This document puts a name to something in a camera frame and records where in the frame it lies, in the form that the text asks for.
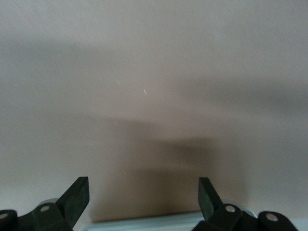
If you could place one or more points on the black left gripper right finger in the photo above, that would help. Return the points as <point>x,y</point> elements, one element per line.
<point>209,204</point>

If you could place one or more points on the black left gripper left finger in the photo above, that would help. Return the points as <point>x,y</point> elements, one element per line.
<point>69,204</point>

